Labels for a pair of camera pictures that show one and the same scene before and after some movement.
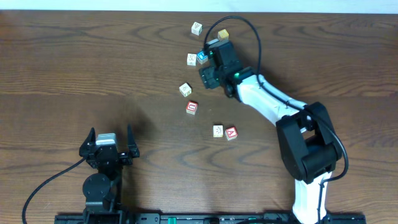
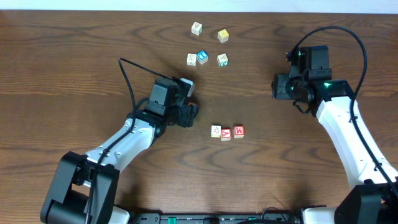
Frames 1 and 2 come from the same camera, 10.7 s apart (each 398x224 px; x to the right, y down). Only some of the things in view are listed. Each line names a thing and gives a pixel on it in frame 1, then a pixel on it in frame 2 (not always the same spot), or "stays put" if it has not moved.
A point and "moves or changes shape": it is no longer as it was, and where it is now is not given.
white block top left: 196,28 stays put
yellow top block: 223,35 stays put
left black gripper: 109,156 to 189,114
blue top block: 201,58 stays put
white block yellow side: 217,130 stays put
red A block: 231,133 moves or changes shape
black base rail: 221,218 stays put
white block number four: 191,59 stays put
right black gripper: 208,75 to 279,84
